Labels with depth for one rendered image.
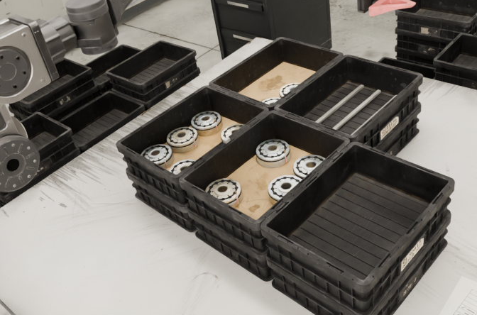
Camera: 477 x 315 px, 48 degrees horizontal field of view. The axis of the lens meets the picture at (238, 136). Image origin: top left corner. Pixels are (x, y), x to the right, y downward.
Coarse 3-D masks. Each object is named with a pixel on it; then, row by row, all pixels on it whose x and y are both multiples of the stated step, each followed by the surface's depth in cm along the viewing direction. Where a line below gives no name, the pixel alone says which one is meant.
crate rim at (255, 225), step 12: (288, 120) 162; (300, 120) 160; (240, 132) 160; (324, 132) 153; (228, 144) 156; (348, 144) 147; (192, 168) 149; (180, 180) 146; (192, 192) 143; (204, 192) 140; (288, 192) 135; (216, 204) 137; (228, 204) 135; (276, 204) 133; (240, 216) 131; (264, 216) 130; (252, 228) 130
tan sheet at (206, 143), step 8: (224, 120) 184; (224, 128) 180; (200, 136) 178; (208, 136) 178; (216, 136) 177; (200, 144) 175; (208, 144) 174; (216, 144) 174; (192, 152) 172; (200, 152) 171; (176, 160) 170; (168, 168) 167
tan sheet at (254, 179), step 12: (288, 144) 168; (300, 156) 162; (240, 168) 162; (252, 168) 161; (264, 168) 160; (276, 168) 159; (288, 168) 158; (240, 180) 157; (252, 180) 157; (264, 180) 156; (252, 192) 152; (264, 192) 152; (240, 204) 149; (252, 204) 148; (264, 204) 148; (252, 216) 145
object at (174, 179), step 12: (192, 96) 181; (228, 96) 178; (264, 108) 168; (156, 120) 173; (252, 120) 164; (132, 132) 168; (120, 144) 164; (132, 156) 159; (204, 156) 153; (156, 168) 152; (168, 180) 150
